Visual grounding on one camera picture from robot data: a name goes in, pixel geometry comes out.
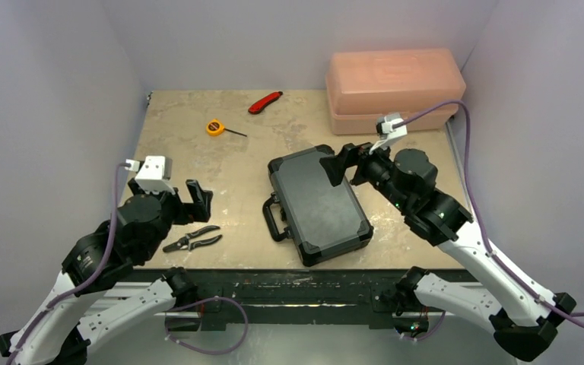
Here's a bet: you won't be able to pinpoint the black poker set case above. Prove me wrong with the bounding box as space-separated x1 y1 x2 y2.
262 144 374 267

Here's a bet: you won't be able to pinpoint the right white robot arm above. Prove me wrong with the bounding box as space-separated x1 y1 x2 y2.
320 143 576 362

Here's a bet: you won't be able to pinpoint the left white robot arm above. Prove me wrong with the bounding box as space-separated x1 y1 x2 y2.
0 179 214 364

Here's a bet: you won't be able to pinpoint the black grey pliers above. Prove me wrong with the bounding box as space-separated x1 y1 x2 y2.
162 225 223 253

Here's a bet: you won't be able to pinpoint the yellow tape measure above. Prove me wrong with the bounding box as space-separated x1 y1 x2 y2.
205 119 247 138

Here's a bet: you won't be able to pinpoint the pink plastic storage box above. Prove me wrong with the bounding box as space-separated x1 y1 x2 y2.
325 48 466 135

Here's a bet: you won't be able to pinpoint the red utility knife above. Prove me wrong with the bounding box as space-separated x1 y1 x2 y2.
248 91 284 115

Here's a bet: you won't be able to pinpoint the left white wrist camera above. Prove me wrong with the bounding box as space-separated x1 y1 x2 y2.
125 155 176 195

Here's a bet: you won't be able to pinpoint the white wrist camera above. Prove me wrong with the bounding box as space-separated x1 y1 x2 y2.
369 113 408 154
125 155 176 195

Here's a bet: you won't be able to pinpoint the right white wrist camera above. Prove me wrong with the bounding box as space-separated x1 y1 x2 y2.
369 113 408 154

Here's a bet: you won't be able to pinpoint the black table front rail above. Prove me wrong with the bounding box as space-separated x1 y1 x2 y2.
129 268 446 329

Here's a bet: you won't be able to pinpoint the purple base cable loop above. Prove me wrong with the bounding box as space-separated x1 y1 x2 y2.
163 296 251 356

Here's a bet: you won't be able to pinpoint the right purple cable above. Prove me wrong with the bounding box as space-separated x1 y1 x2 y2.
398 100 584 338

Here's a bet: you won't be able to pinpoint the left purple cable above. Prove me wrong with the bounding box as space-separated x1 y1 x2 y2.
5 163 132 365

